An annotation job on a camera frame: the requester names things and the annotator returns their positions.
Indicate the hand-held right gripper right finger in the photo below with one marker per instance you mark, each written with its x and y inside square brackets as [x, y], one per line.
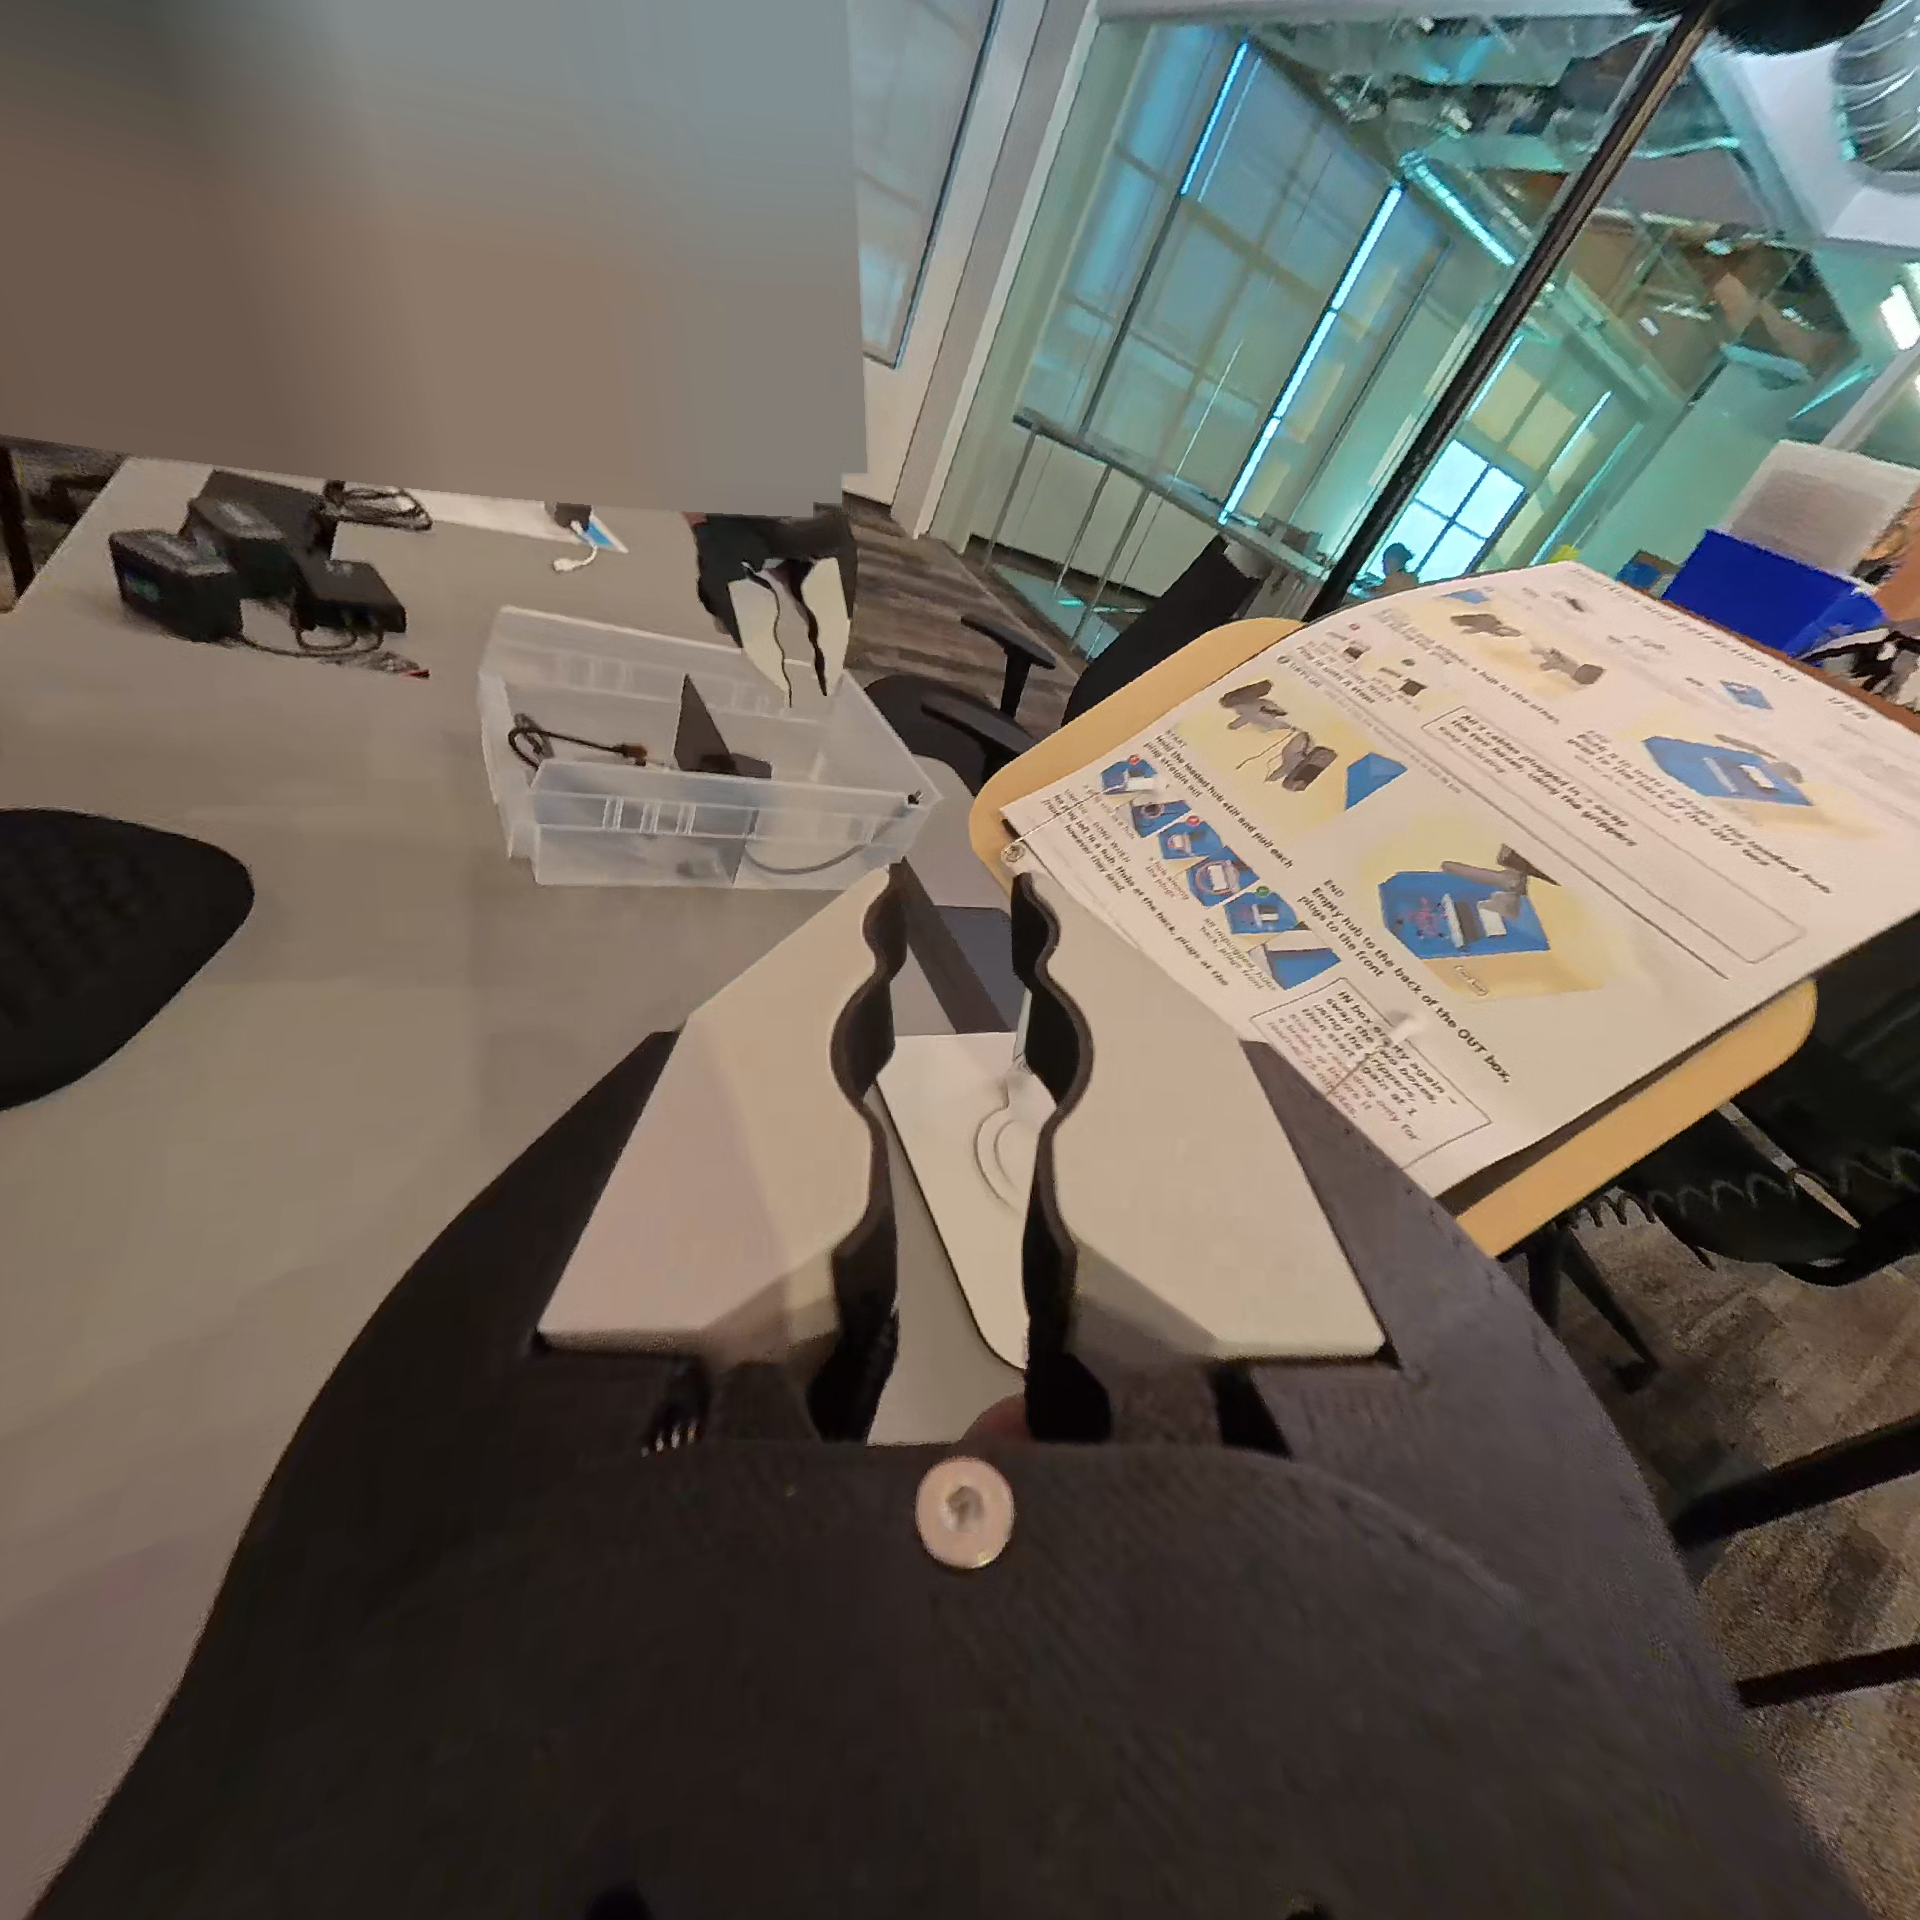
[1200, 1201]

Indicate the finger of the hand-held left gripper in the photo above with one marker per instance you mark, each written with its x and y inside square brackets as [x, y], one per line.
[757, 637]
[822, 637]

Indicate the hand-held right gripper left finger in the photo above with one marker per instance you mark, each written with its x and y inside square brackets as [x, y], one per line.
[704, 1201]

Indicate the clear plastic bin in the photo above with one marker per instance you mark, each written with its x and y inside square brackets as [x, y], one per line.
[720, 827]

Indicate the black bin divider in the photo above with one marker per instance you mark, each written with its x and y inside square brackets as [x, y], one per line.
[720, 737]

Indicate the white stand base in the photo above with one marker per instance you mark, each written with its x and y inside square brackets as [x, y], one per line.
[975, 1171]

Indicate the glass railing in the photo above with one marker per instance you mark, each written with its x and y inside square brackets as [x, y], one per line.
[1170, 496]

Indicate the instruction sheet on stand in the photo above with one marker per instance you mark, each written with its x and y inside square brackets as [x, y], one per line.
[1620, 1126]

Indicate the small black adapter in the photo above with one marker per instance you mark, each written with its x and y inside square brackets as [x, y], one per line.
[301, 557]
[174, 580]

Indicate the printed instruction sheet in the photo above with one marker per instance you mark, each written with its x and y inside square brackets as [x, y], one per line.
[1501, 841]

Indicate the black wrist rest pad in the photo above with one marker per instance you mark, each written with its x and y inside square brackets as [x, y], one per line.
[90, 946]

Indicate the black pole stand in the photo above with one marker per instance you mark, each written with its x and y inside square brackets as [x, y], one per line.
[1530, 271]

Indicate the blue plastic bin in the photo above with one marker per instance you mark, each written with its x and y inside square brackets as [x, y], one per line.
[1771, 592]

